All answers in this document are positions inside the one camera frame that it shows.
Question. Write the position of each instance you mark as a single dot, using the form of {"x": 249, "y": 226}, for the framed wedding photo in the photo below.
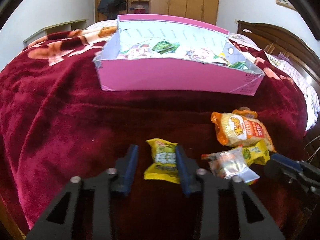
{"x": 285, "y": 3}

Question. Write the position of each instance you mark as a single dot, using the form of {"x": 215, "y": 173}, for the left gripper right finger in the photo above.
{"x": 230, "y": 209}

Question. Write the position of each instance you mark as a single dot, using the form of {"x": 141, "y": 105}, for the wooden headboard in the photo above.
{"x": 276, "y": 40}

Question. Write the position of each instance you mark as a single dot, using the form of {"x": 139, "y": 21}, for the low beige shelf unit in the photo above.
{"x": 60, "y": 27}

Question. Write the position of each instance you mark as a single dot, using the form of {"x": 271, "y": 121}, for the rainbow edged clear snack bag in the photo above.
{"x": 230, "y": 163}

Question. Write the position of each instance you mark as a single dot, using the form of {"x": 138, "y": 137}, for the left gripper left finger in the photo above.
{"x": 81, "y": 210}

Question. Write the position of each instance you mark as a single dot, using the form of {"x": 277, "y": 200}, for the pink jelly pouch large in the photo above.
{"x": 138, "y": 51}

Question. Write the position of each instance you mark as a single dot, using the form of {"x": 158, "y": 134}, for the yellow small candy packet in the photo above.
{"x": 164, "y": 165}

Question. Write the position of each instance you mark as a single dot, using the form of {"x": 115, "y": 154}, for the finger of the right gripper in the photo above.
{"x": 300, "y": 178}
{"x": 287, "y": 159}

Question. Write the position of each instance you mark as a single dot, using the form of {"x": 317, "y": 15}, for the red floral blanket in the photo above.
{"x": 56, "y": 122}

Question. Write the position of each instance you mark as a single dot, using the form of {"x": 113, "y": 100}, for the green pea snack packet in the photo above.
{"x": 240, "y": 65}

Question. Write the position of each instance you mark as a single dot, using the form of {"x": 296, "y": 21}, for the pink cardboard box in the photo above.
{"x": 172, "y": 71}

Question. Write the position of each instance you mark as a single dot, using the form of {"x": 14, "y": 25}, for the dark hanging jacket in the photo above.
{"x": 111, "y": 8}

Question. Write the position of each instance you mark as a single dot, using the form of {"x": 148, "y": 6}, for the orange rice cracker bag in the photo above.
{"x": 233, "y": 129}

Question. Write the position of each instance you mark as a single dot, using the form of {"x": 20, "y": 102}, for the pink jelly pouch small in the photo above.
{"x": 204, "y": 55}

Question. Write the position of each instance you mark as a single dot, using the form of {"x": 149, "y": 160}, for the red box on shelf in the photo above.
{"x": 139, "y": 9}

